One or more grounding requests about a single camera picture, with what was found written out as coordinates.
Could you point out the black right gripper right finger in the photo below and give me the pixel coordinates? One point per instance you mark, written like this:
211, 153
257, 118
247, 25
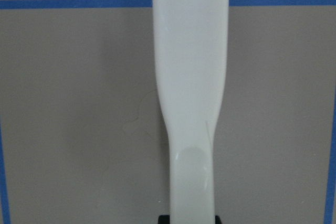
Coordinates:
218, 220

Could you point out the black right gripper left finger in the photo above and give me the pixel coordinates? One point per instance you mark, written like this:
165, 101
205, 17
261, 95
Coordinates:
163, 219

